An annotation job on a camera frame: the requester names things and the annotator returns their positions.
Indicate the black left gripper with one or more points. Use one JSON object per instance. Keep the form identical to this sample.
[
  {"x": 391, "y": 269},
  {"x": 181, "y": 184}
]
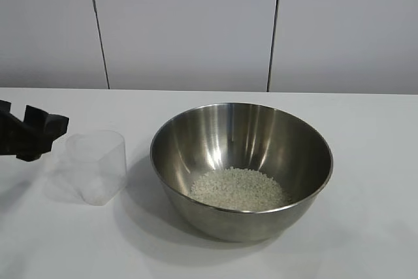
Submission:
[{"x": 9, "y": 122}]

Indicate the translucent plastic measuring cup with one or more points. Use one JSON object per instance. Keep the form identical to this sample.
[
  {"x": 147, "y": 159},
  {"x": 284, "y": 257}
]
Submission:
[{"x": 107, "y": 168}]

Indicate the white uncooked rice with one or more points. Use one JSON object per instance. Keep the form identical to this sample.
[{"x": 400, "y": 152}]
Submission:
[{"x": 241, "y": 190}]

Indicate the stainless steel mixing bowl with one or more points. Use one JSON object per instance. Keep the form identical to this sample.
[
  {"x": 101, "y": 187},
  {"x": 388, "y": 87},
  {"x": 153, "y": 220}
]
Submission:
[{"x": 254, "y": 141}]

